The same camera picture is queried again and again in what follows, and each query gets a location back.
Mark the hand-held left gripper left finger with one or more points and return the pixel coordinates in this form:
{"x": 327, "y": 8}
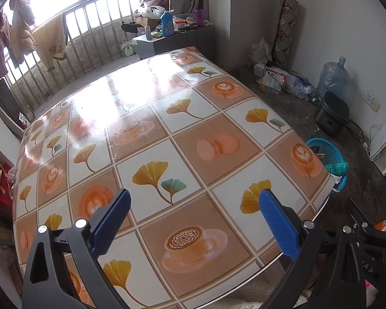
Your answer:
{"x": 112, "y": 222}

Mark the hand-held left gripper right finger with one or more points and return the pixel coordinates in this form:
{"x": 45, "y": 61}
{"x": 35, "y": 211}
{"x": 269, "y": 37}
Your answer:
{"x": 280, "y": 225}

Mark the green plastic bag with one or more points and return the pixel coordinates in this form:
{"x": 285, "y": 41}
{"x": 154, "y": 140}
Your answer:
{"x": 337, "y": 167}

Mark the blue plastic basket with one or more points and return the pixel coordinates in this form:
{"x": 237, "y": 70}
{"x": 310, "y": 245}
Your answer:
{"x": 333, "y": 150}

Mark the white fluffy blanket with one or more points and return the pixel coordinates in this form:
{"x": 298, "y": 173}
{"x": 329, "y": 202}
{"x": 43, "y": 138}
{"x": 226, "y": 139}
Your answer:
{"x": 260, "y": 289}

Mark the black rice cooker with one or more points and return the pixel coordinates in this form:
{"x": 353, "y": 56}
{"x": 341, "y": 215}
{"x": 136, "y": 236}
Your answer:
{"x": 331, "y": 114}

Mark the red bag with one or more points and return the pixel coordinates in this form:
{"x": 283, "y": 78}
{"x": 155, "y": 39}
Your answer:
{"x": 6, "y": 196}

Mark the patterned tablecloth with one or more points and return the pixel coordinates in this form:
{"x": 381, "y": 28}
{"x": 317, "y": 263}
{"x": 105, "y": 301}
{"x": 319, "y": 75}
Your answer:
{"x": 180, "y": 135}

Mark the large clear water jug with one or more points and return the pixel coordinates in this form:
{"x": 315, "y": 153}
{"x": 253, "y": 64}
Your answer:
{"x": 333, "y": 77}

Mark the small printed carton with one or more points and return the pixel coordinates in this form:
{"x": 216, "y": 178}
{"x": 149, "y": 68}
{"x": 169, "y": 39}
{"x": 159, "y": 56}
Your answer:
{"x": 24, "y": 118}

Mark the pile of crumpled plastic bottles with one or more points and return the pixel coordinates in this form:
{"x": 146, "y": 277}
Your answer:
{"x": 302, "y": 87}

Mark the colourful plastic packaging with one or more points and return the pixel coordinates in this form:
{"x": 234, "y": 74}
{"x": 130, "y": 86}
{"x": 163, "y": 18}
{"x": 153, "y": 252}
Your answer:
{"x": 273, "y": 80}

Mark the green white bag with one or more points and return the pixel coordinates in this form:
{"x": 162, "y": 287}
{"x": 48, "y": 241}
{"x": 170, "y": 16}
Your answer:
{"x": 128, "y": 49}

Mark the white plastic bag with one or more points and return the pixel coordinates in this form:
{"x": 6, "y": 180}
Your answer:
{"x": 259, "y": 51}
{"x": 151, "y": 10}

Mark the metal railing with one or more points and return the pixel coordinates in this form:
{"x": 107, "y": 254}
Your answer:
{"x": 93, "y": 38}

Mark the grey cabinet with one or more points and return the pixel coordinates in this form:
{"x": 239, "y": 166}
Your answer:
{"x": 173, "y": 45}

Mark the beige towel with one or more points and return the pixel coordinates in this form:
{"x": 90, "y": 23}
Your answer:
{"x": 51, "y": 41}

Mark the small white bottle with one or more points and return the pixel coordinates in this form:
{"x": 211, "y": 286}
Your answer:
{"x": 148, "y": 32}

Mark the rolled patterned mat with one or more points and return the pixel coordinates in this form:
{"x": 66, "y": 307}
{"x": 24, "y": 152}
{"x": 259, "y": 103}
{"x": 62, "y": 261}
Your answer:
{"x": 285, "y": 32}

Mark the black case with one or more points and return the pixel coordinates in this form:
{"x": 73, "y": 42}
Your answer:
{"x": 129, "y": 28}

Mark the cardboard box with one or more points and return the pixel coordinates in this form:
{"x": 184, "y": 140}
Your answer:
{"x": 144, "y": 22}

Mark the blue detergent bottle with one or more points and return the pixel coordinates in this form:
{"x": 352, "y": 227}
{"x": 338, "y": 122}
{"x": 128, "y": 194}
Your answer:
{"x": 167, "y": 25}

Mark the beige puffer coat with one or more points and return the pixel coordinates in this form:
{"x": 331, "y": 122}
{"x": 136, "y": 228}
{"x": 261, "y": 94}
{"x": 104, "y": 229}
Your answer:
{"x": 21, "y": 25}

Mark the purple cup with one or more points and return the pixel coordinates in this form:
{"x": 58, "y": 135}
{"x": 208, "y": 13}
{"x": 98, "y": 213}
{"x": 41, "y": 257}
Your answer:
{"x": 198, "y": 17}

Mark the wall socket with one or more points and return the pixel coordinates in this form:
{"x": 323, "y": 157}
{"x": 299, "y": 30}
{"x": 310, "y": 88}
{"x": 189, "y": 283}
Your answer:
{"x": 372, "y": 101}

